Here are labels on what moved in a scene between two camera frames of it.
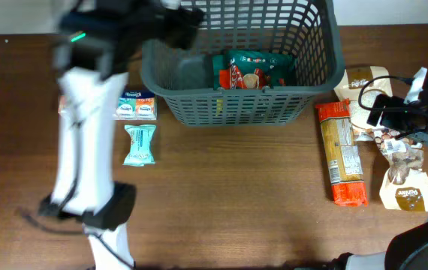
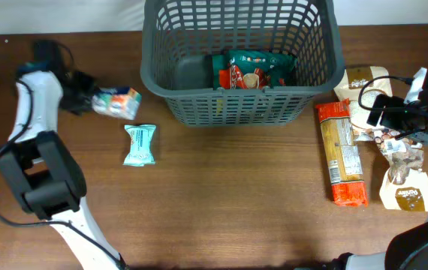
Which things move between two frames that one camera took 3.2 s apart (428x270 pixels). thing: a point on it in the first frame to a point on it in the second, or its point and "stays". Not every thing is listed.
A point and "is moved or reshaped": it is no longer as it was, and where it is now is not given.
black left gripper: (179, 26) to (81, 107)
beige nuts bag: (406, 187) stays
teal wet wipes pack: (141, 151) stays
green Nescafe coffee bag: (253, 70) stays
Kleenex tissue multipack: (134, 105) is moved or reshaped
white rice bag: (362, 85) stays
